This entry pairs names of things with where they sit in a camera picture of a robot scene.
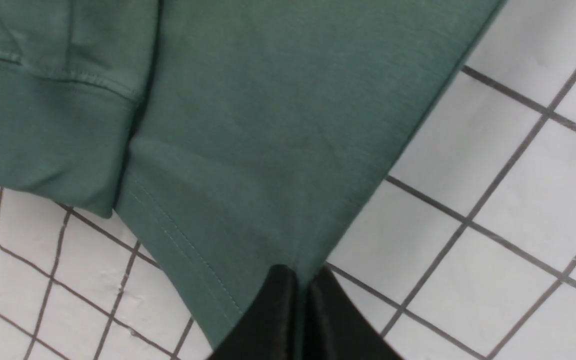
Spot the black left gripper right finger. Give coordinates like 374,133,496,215
302,267,402,360

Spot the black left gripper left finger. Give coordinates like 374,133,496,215
209,265,298,360

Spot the green long-sleeve shirt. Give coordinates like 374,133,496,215
0,0,505,347

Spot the white grid-pattern table cloth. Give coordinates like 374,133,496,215
0,0,576,360

